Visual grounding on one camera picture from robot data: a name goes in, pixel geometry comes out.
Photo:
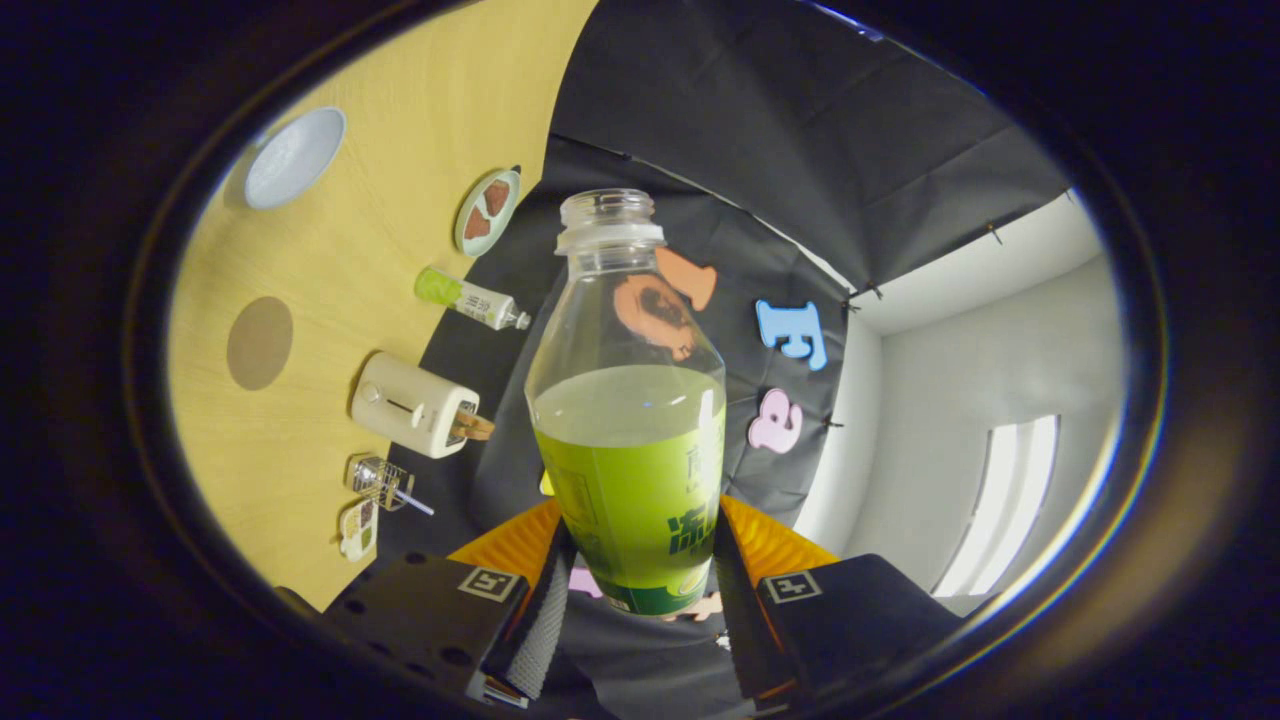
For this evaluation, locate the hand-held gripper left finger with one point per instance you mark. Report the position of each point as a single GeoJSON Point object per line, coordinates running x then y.
{"type": "Point", "coordinates": [540, 630]}

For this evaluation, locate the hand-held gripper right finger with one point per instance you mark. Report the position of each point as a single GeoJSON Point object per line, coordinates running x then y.
{"type": "Point", "coordinates": [742, 630]}

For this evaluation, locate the green label juice bottle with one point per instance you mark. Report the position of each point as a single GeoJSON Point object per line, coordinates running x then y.
{"type": "Point", "coordinates": [630, 490]}

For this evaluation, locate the round brown coaster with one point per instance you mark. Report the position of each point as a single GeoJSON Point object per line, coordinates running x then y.
{"type": "Point", "coordinates": [260, 343]}

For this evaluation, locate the white cup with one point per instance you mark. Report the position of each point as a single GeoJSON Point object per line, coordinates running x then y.
{"type": "Point", "coordinates": [295, 158]}

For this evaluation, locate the small capped green drink bottle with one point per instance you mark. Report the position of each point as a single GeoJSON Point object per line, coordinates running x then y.
{"type": "Point", "coordinates": [470, 298]}

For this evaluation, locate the pale drinking straw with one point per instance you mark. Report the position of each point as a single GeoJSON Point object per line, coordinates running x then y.
{"type": "Point", "coordinates": [418, 505]}

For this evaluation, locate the white divided snack dish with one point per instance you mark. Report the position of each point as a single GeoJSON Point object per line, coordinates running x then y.
{"type": "Point", "coordinates": [357, 530]}

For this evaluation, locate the brown toast slice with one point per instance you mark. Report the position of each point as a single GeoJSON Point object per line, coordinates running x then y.
{"type": "Point", "coordinates": [474, 425]}

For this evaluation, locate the white toaster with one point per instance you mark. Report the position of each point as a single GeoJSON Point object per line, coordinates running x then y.
{"type": "Point", "coordinates": [405, 405]}

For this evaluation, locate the ceiling light panel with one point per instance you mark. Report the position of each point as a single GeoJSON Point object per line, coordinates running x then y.
{"type": "Point", "coordinates": [1000, 500]}

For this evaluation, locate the pale green plate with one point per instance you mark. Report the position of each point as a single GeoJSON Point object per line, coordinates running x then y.
{"type": "Point", "coordinates": [466, 244]}

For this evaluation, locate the brown food piece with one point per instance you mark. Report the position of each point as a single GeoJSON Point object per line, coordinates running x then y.
{"type": "Point", "coordinates": [477, 224]}
{"type": "Point", "coordinates": [497, 198]}

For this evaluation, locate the wooden table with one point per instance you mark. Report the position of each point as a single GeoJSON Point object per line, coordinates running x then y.
{"type": "Point", "coordinates": [330, 270]}

